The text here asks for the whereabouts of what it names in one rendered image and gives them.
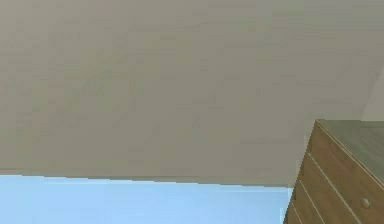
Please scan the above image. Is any brown wooden chest of drawers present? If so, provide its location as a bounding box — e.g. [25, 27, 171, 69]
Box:
[283, 118, 384, 224]

